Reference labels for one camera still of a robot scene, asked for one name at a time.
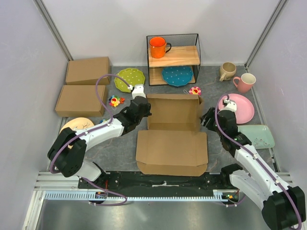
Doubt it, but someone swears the large cardboard box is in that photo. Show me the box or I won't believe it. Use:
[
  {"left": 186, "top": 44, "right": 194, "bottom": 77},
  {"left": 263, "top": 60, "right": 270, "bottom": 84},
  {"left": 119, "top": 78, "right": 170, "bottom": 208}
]
[{"left": 136, "top": 94, "right": 208, "bottom": 176}]

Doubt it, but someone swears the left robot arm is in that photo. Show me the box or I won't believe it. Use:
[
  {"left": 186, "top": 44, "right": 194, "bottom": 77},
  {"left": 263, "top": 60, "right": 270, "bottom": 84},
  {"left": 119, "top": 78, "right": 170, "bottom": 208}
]
[{"left": 47, "top": 96, "right": 151, "bottom": 188}]

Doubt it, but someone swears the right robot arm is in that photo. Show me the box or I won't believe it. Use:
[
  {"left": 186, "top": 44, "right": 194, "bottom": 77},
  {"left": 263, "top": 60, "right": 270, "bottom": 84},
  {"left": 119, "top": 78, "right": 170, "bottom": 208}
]
[{"left": 201, "top": 105, "right": 306, "bottom": 230}]

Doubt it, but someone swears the closed cardboard box rear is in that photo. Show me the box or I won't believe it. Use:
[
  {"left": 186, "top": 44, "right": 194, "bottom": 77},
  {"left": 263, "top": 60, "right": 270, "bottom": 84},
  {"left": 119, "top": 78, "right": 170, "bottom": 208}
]
[{"left": 65, "top": 57, "right": 110, "bottom": 85}]

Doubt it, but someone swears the closed cardboard box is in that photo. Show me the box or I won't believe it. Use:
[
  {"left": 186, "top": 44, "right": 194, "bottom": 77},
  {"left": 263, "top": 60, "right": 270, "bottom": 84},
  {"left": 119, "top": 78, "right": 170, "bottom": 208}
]
[
  {"left": 55, "top": 85, "right": 108, "bottom": 117},
  {"left": 65, "top": 57, "right": 110, "bottom": 85}
]

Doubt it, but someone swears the closed cardboard box front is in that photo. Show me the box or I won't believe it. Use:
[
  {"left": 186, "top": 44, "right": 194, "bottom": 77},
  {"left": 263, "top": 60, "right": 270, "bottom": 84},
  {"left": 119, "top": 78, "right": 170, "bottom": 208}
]
[{"left": 55, "top": 85, "right": 108, "bottom": 117}]

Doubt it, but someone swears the pink flower toy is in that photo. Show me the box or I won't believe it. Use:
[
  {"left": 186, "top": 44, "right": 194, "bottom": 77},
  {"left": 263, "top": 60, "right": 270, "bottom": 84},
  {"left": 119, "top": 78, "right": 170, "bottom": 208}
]
[{"left": 183, "top": 86, "right": 201, "bottom": 95}]

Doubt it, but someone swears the pink round plate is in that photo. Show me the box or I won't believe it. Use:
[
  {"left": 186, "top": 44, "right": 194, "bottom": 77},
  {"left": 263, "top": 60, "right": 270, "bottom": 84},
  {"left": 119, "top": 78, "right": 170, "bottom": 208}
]
[{"left": 229, "top": 93, "right": 255, "bottom": 124}]

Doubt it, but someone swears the pink mug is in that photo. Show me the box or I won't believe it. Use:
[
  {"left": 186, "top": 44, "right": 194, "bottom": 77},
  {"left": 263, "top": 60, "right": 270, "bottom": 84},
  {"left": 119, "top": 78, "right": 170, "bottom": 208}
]
[{"left": 233, "top": 73, "right": 256, "bottom": 93}]

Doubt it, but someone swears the beige ceramic mug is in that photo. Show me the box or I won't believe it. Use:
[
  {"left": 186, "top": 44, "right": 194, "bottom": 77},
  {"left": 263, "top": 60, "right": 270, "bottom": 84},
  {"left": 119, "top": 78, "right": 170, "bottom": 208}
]
[{"left": 219, "top": 62, "right": 236, "bottom": 81}]

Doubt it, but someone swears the blue dotted plate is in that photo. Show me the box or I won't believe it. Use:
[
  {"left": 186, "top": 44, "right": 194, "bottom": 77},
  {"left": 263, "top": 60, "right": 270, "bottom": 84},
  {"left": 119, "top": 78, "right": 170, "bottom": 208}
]
[{"left": 162, "top": 66, "right": 193, "bottom": 87}]

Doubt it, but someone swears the mint rectangular plate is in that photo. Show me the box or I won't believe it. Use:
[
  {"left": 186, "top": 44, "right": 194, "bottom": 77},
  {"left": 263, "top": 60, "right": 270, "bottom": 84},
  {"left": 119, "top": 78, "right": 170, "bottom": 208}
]
[{"left": 238, "top": 125, "right": 275, "bottom": 150}]

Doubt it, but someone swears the green dotted plate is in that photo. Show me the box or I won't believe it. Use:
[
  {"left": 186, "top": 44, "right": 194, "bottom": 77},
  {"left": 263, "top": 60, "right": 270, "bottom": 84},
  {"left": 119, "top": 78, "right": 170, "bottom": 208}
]
[{"left": 114, "top": 68, "right": 145, "bottom": 93}]

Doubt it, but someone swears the orange mug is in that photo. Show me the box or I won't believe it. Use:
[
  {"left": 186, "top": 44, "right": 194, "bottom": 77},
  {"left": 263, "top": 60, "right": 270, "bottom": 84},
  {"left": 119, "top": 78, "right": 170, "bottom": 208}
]
[{"left": 149, "top": 36, "right": 172, "bottom": 58}]

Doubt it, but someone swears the beige bird plate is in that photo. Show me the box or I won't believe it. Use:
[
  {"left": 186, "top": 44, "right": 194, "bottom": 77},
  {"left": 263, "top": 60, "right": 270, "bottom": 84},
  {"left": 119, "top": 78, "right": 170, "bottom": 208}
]
[{"left": 59, "top": 117, "right": 94, "bottom": 133}]

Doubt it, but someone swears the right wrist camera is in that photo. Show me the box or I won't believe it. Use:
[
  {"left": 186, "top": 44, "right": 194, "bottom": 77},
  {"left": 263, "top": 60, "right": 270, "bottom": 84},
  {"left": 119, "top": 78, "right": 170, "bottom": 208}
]
[{"left": 219, "top": 94, "right": 237, "bottom": 112}]

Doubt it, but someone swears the black wire wooden shelf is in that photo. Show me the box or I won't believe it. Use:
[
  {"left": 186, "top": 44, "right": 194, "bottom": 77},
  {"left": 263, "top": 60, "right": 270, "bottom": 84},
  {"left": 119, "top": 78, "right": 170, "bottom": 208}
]
[{"left": 146, "top": 33, "right": 201, "bottom": 87}]

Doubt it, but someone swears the grey cable duct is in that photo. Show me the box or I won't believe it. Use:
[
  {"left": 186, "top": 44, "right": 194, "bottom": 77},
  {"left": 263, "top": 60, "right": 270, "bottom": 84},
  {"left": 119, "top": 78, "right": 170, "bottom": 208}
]
[{"left": 44, "top": 188, "right": 237, "bottom": 202}]

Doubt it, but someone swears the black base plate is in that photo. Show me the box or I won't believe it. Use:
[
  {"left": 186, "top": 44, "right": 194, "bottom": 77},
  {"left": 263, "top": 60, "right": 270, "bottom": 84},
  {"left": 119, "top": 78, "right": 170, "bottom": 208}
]
[{"left": 77, "top": 167, "right": 240, "bottom": 199}]

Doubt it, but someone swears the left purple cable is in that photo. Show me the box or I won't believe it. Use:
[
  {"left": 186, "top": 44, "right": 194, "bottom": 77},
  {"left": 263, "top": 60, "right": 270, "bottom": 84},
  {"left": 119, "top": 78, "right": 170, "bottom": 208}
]
[{"left": 48, "top": 74, "right": 134, "bottom": 174}]

